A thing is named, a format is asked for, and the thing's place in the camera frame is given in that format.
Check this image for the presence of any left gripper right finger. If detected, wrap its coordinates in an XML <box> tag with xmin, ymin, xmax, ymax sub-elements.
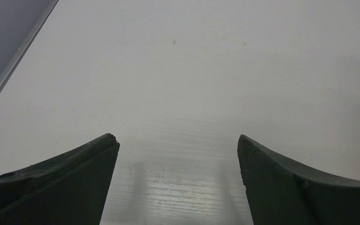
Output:
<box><xmin>237</xmin><ymin>135</ymin><xmax>360</xmax><ymax>225</ymax></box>

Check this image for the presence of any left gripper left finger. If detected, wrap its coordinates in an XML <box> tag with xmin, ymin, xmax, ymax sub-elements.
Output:
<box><xmin>0</xmin><ymin>133</ymin><xmax>120</xmax><ymax>225</ymax></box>

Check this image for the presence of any aluminium left side rail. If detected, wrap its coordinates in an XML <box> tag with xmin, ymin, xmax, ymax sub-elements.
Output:
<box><xmin>0</xmin><ymin>0</ymin><xmax>58</xmax><ymax>93</ymax></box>

